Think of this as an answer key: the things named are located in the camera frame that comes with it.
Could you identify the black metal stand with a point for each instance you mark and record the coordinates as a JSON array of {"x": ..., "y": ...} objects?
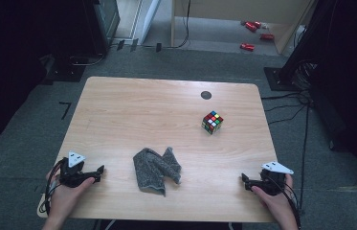
[{"x": 275, "y": 80}]

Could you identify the light wooden shelf unit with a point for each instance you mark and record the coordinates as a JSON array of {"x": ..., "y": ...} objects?
[{"x": 230, "y": 9}]

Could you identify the black flat stand base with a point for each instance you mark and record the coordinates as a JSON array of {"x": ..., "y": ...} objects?
[{"x": 67, "y": 73}]

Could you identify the black floor tape piece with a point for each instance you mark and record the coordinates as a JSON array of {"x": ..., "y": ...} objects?
[{"x": 158, "y": 47}]

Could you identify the person's left hand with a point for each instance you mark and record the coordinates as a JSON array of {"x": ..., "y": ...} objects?
[{"x": 66, "y": 199}]

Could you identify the grey fuzzy cloth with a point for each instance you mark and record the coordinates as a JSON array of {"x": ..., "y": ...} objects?
[{"x": 150, "y": 169}]

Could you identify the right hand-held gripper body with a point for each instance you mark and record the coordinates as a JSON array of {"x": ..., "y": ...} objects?
[{"x": 272, "y": 183}]

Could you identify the multicoloured puzzle cube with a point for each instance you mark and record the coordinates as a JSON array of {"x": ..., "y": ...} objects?
[{"x": 212, "y": 122}]

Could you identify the black tape corner mark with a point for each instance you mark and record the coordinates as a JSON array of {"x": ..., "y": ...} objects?
[{"x": 67, "y": 110}]

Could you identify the person's right hand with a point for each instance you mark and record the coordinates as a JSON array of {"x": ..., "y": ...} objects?
[{"x": 278, "y": 204}]

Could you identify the dark round table grommet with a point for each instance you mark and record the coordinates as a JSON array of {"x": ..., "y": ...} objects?
[{"x": 206, "y": 95}]

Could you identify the red can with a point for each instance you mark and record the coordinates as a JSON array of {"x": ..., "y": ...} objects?
[
  {"x": 267, "y": 36},
  {"x": 257, "y": 24},
  {"x": 251, "y": 27},
  {"x": 247, "y": 47}
]

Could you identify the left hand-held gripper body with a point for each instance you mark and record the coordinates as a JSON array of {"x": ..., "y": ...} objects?
[{"x": 71, "y": 177}]

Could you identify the black cabinet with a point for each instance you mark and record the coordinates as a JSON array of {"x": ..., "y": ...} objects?
[{"x": 98, "y": 25}]

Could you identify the white panel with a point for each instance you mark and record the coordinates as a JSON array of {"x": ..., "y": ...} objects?
[{"x": 150, "y": 19}]

